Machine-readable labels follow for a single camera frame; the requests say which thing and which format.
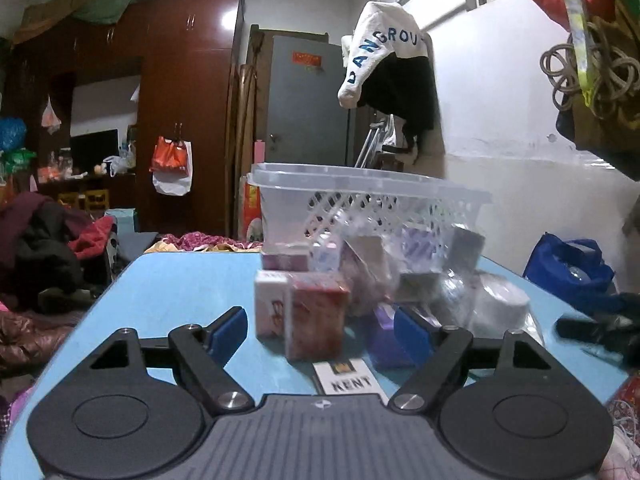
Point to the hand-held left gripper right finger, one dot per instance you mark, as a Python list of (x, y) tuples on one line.
[(412, 332)]

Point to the blue plastic bag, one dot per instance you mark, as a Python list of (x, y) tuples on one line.
[(11, 135)]

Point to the red printed carton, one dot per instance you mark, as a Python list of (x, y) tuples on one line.
[(251, 210)]

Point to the white and red box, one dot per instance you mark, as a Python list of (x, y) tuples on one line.
[(270, 305)]

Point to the pink box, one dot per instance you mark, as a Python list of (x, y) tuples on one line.
[(285, 257)]

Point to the metal crutches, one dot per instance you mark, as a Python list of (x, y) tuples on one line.
[(372, 145)]

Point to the white and blue box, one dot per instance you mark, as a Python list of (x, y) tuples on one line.
[(327, 255)]

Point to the plastic grey box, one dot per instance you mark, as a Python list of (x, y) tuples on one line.
[(465, 250)]

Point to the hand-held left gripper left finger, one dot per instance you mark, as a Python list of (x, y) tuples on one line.
[(227, 331)]

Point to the purple and white box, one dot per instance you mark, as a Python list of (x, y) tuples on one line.
[(420, 250)]

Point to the black television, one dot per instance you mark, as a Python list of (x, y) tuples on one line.
[(94, 150)]

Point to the small pink hanging bag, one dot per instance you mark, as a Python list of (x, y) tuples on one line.
[(50, 117)]

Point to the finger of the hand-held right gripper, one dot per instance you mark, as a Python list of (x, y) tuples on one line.
[(590, 332)]

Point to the white lettered jacket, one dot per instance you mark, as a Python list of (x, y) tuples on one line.
[(385, 25)]

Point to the red patterned box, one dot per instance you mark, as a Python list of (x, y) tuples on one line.
[(315, 317)]

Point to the pile of clothes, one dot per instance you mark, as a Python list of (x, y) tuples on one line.
[(45, 240)]

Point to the black hanging garment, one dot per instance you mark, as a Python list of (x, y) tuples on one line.
[(407, 90)]

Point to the floral blanket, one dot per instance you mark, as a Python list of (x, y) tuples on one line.
[(200, 241)]

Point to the white flat cigarette box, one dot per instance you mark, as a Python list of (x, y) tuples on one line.
[(350, 382)]

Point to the red and white plastic bag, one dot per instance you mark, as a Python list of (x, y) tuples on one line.
[(172, 165)]

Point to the brown wooden wardrobe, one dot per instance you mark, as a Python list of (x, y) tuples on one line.
[(200, 85)]

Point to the teal box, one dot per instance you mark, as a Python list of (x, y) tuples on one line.
[(121, 220)]

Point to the clear plastic basket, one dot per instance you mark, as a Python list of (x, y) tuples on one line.
[(350, 182)]

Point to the hanging fabric bag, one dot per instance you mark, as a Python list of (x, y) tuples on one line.
[(600, 5)]

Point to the grey door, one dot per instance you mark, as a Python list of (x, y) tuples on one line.
[(305, 105)]

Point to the flattened cardboard box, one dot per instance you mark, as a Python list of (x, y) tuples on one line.
[(60, 5)]

